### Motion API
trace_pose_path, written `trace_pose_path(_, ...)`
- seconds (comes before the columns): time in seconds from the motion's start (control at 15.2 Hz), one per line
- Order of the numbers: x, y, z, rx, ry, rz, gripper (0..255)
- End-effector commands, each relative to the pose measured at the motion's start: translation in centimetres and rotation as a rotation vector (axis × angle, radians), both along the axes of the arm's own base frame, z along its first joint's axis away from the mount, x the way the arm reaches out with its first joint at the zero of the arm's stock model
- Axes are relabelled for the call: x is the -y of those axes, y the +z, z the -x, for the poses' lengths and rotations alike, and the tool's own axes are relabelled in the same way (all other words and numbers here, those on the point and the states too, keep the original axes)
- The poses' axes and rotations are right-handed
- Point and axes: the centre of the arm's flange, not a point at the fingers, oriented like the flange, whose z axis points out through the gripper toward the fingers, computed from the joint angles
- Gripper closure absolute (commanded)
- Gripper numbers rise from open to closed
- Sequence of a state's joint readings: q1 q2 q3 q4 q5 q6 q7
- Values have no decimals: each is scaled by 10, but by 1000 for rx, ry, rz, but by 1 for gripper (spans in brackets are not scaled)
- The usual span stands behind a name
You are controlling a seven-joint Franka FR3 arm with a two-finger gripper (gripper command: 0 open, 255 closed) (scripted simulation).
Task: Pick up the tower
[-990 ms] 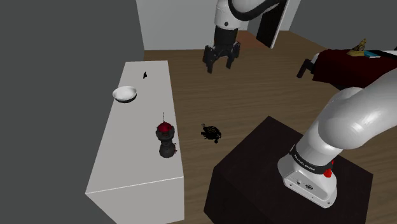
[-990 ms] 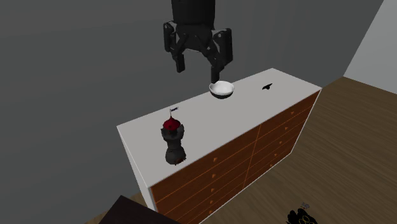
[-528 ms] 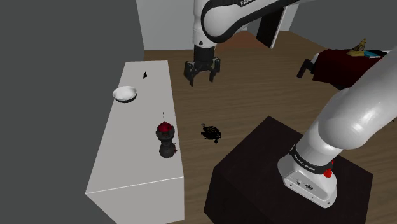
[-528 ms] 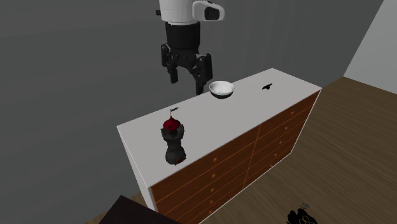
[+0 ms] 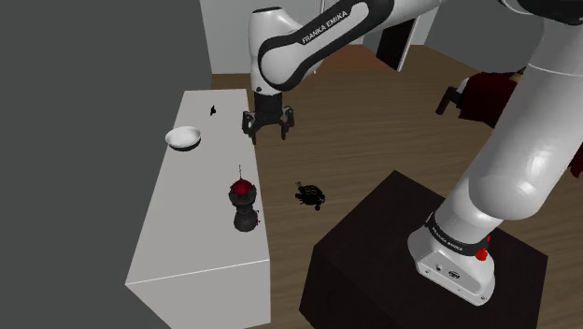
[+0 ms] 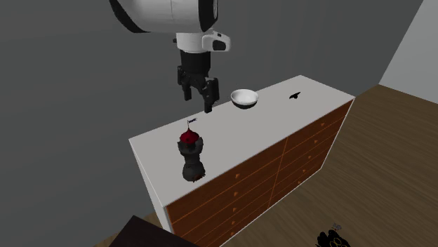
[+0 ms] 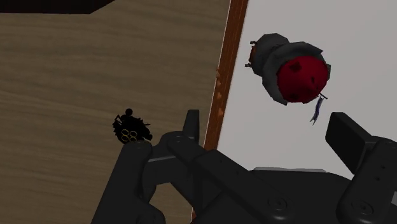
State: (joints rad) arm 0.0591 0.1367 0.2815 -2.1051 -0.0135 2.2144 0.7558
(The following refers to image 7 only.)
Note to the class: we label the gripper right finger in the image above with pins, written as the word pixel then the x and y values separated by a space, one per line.
pixel 377 173

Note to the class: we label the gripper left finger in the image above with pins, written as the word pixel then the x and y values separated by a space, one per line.
pixel 214 173

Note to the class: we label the black toy with yellow rings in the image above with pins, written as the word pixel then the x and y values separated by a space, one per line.
pixel 131 128

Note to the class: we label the red and grey round figure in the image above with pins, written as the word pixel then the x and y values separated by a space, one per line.
pixel 300 79

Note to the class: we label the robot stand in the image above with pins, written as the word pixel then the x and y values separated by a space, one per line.
pixel 46 5

